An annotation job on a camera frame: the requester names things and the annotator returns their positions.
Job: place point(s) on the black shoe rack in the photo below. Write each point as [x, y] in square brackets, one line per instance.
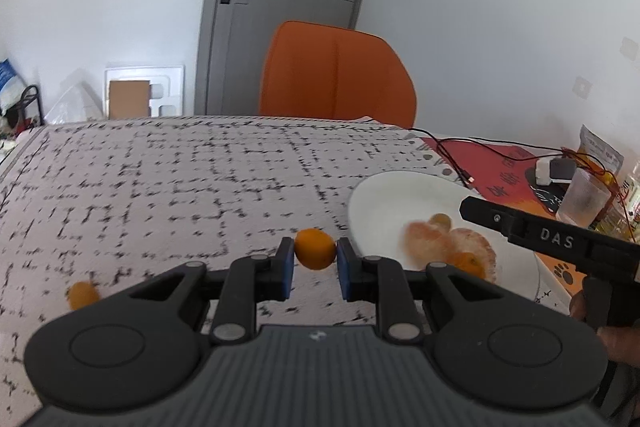
[31, 99]

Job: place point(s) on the translucent plastic cup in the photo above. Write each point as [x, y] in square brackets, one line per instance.
[582, 202]

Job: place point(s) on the brown kiwi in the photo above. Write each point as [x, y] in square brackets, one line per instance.
[441, 221]

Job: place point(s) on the small tangerine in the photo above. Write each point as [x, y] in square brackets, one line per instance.
[82, 296]
[315, 249]

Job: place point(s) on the snack packet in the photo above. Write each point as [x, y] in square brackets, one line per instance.
[602, 149]

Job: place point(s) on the person's right hand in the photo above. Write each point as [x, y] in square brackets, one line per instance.
[622, 344]

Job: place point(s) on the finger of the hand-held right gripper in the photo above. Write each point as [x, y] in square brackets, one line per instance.
[487, 214]

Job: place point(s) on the red orange mat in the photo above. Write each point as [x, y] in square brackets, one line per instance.
[500, 177]

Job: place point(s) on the black white patterned tablecloth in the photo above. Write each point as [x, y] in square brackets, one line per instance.
[175, 197]

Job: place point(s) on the white ceramic bowl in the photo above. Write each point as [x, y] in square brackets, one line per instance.
[385, 207]

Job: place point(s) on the grey door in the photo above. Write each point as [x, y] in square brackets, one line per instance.
[300, 32]

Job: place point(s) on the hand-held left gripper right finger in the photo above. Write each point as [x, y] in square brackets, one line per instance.
[344, 269]

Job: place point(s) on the white foam packaging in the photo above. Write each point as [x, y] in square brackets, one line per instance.
[170, 77]

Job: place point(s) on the clear plastic bag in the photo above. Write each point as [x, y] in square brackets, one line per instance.
[75, 102]

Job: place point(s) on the blue white bag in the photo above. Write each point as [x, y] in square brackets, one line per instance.
[9, 82]

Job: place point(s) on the peeled pomelo piece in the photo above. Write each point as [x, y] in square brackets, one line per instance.
[475, 244]
[425, 242]

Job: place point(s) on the white power adapter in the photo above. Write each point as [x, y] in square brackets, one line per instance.
[542, 172]

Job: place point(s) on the orange chair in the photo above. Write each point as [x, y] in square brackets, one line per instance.
[335, 77]

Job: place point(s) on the brown cardboard piece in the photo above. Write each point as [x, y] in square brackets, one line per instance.
[130, 99]

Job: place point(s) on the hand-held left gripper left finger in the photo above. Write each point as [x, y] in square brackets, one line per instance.
[287, 269]

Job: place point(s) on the large orange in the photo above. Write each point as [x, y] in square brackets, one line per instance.
[470, 264]

